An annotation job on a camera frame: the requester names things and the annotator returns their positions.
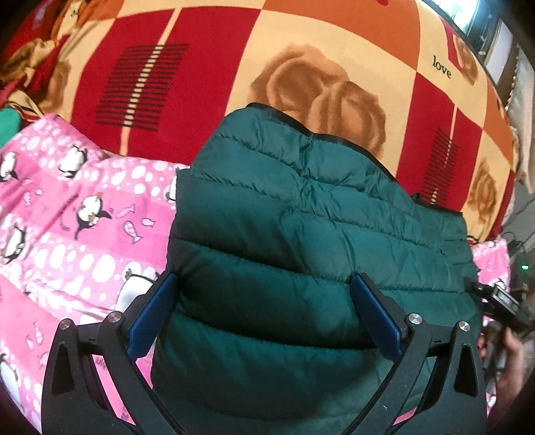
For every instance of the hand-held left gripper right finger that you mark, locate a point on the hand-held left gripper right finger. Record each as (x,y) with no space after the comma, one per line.
(376,318)

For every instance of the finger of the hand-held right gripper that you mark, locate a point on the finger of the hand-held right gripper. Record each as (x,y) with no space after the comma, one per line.
(503,301)

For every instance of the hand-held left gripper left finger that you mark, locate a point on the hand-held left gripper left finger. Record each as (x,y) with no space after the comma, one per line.
(146,318)

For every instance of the dark green puffer jacket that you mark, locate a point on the dark green puffer jacket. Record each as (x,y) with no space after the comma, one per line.
(292,234)

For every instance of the person's right hand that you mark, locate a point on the person's right hand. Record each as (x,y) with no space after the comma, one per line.
(514,364)

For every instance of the dark device with green light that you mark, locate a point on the dark device with green light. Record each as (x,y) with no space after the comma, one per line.
(526,274)

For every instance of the pink penguin print quilt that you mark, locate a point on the pink penguin print quilt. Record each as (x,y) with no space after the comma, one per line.
(75,259)

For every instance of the white curtain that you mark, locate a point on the white curtain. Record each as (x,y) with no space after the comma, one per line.
(522,113)

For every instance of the green cloth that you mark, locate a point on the green cloth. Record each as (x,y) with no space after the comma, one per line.
(8,125)

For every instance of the window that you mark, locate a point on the window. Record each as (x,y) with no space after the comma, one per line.
(480,29)

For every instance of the red orange rose print blanket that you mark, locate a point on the red orange rose print blanket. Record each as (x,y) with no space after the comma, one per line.
(334,46)

